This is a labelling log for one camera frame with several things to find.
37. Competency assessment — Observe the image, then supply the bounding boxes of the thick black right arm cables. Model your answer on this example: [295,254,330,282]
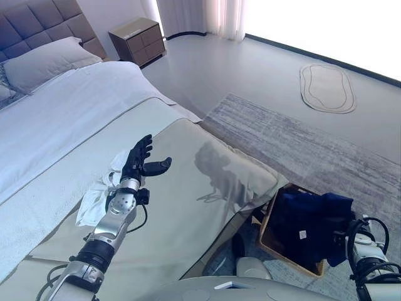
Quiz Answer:
[346,217,392,283]

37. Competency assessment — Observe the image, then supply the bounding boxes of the white textured bed sheet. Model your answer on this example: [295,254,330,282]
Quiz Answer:
[0,97,204,280]

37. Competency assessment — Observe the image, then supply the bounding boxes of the white duvet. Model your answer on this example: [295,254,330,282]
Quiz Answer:
[0,61,177,205]

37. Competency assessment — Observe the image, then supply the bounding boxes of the patterned grey pillow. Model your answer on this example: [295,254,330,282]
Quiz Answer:
[0,61,20,110]

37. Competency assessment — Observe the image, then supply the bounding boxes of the white garment with blue tag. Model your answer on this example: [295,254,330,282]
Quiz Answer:
[75,149,131,228]

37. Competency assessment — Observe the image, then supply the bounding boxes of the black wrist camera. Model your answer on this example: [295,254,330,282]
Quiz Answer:
[332,230,349,251]
[137,188,151,206]

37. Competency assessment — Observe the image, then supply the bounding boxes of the black garment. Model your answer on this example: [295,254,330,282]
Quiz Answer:
[268,200,327,274]

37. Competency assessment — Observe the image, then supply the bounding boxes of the brown padded headboard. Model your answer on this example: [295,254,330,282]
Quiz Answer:
[0,0,108,64]

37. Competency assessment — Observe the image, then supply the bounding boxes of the bed with beige cover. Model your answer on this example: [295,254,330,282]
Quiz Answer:
[9,119,289,301]

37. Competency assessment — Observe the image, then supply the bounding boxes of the small oval beige rug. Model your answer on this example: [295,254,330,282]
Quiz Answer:
[299,64,357,114]

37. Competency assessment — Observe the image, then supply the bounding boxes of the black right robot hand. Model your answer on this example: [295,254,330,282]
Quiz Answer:
[345,214,373,238]

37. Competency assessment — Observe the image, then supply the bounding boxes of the navy blue garment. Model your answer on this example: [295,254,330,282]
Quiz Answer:
[275,190,357,268]

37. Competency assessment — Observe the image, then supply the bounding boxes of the woven wicker basket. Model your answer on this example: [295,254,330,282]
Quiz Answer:
[258,183,329,279]

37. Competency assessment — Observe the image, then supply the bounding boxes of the sheer white curtain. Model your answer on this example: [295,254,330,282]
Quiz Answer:
[155,0,247,42]

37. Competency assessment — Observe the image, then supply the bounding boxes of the plain light grey pillow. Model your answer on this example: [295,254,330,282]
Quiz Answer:
[3,36,103,94]

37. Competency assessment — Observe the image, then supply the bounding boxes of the black upper arm cable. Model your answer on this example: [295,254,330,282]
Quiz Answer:
[35,262,69,301]

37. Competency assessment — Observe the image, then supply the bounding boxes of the grey robot torso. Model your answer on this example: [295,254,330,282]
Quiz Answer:
[155,275,357,301]

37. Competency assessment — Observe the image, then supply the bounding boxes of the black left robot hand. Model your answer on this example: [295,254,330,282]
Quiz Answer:
[121,134,173,186]

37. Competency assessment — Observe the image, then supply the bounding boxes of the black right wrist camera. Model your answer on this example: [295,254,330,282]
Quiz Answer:
[332,230,349,251]

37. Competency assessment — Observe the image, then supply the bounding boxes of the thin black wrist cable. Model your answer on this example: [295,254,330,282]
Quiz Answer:
[126,203,148,233]

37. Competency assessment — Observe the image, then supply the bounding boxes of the silver right robot leg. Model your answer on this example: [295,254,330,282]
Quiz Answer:
[231,233,274,280]

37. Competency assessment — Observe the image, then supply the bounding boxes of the brown wooden nightstand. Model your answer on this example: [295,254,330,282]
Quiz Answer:
[108,17,166,68]

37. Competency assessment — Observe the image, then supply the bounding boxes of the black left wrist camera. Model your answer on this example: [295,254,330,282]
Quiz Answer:
[137,188,151,206]

